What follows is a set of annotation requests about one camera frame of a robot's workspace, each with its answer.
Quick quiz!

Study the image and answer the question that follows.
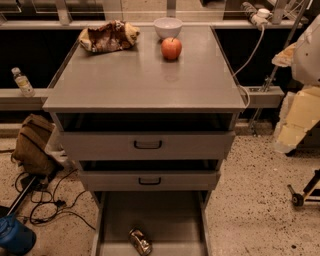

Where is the clear plastic bottle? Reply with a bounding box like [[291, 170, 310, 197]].
[[11, 67, 35, 97]]

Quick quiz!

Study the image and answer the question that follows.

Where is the crumpled brown chip bag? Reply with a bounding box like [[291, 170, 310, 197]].
[[78, 20, 140, 53]]

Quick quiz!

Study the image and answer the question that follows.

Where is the grey drawer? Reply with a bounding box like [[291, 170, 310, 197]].
[[91, 191, 211, 256], [56, 113, 237, 162], [79, 160, 220, 191]]

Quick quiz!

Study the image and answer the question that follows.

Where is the white bowl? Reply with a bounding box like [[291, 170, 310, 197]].
[[154, 17, 183, 39]]

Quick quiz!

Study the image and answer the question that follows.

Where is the brown backpack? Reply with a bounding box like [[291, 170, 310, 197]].
[[12, 114, 56, 176]]

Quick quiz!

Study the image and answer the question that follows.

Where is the grey top drawer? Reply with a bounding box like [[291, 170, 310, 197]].
[[56, 113, 237, 162]]

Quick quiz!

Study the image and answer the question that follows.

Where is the white power strip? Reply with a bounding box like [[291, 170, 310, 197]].
[[241, 2, 271, 30]]

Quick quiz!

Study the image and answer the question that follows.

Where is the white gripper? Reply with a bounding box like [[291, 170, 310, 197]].
[[274, 87, 320, 153]]

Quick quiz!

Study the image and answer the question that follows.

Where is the blue plastic container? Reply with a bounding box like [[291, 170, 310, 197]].
[[0, 215, 36, 256]]

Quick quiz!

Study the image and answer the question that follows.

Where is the black floor cable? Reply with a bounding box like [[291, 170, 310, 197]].
[[13, 168, 97, 232]]

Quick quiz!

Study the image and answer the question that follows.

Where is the grey drawer cabinet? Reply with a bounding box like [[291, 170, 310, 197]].
[[42, 25, 247, 256]]

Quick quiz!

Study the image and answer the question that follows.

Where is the black wheeled stand base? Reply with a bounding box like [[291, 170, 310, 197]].
[[287, 169, 320, 207]]

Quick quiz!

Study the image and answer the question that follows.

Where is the metal tripod pole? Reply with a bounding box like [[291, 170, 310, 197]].
[[248, 0, 313, 136]]

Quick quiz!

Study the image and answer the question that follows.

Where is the grey bottom drawer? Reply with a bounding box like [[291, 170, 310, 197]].
[[91, 191, 211, 256]]

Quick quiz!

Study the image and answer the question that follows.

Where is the white power cable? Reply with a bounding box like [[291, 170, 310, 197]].
[[231, 25, 266, 109]]

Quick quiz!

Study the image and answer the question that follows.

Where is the grey middle drawer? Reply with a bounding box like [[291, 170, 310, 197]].
[[79, 160, 220, 191]]

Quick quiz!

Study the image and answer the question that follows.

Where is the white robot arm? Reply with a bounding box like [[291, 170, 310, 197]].
[[272, 15, 320, 153]]

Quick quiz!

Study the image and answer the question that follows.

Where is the red apple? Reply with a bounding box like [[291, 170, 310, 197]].
[[161, 37, 182, 60]]

